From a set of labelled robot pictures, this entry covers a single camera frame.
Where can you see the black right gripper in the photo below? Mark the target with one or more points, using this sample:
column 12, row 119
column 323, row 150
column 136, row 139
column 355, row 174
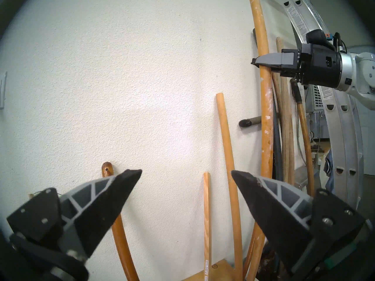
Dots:
column 320, row 66

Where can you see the thin square wooden stick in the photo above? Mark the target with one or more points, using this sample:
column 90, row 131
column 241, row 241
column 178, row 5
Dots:
column 207, row 224

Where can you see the white panel door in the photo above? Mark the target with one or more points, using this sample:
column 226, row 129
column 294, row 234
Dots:
column 366, row 137

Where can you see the blue hanging cloth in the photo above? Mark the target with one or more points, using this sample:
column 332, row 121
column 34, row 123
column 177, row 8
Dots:
column 328, row 169

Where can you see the aluminium ladder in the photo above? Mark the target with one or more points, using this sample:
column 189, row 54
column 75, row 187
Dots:
column 339, row 131

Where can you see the brown stick with hole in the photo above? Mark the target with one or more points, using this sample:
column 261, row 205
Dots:
column 124, row 248

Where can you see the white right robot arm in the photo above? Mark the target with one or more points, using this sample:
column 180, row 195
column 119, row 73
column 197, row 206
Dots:
column 363, row 72

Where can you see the grey metal step stool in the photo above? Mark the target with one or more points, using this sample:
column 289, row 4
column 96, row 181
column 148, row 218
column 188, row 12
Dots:
column 304, row 178

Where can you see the paint-speckled pole with threaded tip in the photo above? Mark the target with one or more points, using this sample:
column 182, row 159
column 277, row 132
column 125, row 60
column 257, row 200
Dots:
column 265, row 107

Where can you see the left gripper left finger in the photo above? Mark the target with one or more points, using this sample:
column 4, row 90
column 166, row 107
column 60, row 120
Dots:
column 96, row 208

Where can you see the thick light wooden pole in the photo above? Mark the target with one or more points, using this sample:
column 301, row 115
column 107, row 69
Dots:
column 227, row 137

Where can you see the grey wall hook bar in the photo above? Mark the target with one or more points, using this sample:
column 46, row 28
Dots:
column 245, row 123

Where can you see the grey appliance with vent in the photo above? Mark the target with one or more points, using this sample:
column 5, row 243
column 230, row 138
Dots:
column 318, row 99

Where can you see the metal flexible conduit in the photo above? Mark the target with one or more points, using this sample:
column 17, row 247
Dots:
column 298, row 131

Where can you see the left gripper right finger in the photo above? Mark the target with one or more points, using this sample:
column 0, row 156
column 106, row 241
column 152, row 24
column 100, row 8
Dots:
column 272, row 216

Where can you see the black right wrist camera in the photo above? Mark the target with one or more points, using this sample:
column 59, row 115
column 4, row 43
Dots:
column 318, row 37

